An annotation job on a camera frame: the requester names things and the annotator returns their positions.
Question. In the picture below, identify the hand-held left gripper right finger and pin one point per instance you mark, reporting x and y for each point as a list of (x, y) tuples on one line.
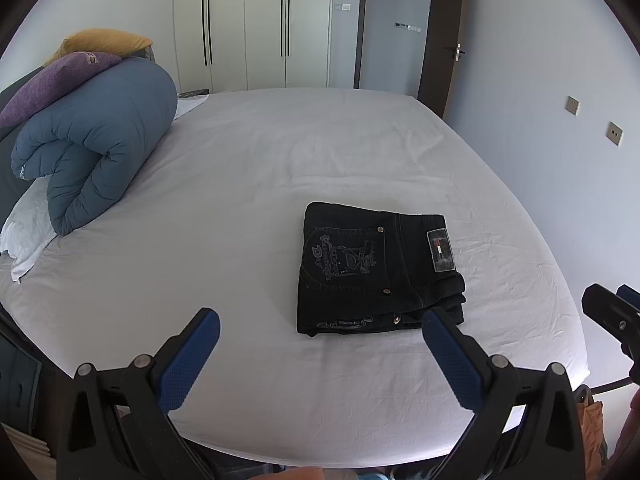
[(452, 365)]

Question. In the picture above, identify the blue duvet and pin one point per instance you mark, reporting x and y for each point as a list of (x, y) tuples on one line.
[(105, 135)]

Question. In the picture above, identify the white wardrobe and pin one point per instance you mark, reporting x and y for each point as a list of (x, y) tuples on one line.
[(250, 25)]

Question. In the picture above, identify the wall socket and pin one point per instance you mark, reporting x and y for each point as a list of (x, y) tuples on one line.
[(615, 133), (573, 105)]

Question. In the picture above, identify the white bed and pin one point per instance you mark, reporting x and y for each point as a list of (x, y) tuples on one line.
[(240, 170)]

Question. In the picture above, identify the orange cloth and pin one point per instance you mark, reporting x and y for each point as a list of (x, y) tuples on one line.
[(590, 425)]

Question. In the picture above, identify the dark brown door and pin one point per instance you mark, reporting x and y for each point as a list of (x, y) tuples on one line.
[(442, 20)]

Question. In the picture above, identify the white pillow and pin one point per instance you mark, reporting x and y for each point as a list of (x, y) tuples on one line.
[(27, 232)]

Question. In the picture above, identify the purple pillow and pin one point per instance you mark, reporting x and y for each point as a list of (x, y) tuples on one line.
[(50, 82)]

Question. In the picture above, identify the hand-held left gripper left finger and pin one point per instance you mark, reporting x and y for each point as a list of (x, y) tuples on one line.
[(187, 365)]

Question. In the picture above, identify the black denim pants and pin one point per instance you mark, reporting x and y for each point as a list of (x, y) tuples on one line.
[(375, 270)]

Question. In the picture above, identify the dark cabinet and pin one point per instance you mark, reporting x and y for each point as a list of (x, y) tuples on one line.
[(20, 385)]

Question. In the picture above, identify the yellow pillow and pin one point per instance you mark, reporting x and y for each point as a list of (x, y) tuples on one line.
[(105, 42)]

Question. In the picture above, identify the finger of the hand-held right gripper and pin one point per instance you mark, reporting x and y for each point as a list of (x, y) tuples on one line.
[(607, 312), (630, 294)]

